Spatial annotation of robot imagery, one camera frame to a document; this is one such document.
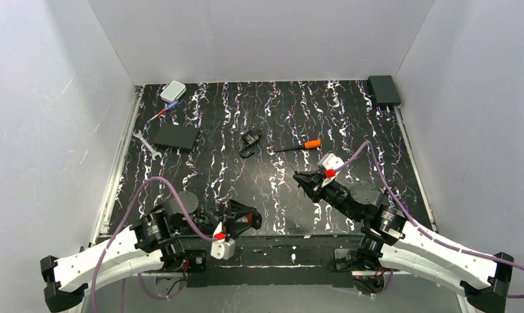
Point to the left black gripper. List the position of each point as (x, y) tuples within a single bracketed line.
[(226, 217)]

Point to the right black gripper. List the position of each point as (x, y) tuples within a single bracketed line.
[(321, 186)]

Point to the black padlock with keys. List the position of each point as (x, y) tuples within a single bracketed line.
[(250, 140)]

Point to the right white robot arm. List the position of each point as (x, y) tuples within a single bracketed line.
[(483, 279)]

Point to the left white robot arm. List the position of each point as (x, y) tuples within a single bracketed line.
[(176, 236)]

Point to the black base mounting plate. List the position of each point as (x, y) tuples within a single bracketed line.
[(332, 260)]

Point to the black flat box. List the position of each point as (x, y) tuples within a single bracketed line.
[(177, 136)]

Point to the black box in corner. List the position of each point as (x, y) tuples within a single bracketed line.
[(384, 91)]

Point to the blue red small screwdriver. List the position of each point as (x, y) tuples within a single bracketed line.
[(168, 107)]

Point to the silver open-end wrench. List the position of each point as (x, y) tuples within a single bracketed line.
[(154, 153)]

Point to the white rectangular box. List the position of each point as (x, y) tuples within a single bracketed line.
[(173, 91)]

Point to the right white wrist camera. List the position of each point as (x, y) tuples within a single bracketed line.
[(331, 165)]

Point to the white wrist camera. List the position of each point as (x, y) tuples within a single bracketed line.
[(331, 165), (222, 246)]

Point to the orange handle screwdriver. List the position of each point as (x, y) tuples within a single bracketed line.
[(313, 144)]

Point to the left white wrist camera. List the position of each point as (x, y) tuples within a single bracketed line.
[(222, 246)]

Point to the aluminium frame rail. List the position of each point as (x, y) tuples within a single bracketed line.
[(107, 204)]

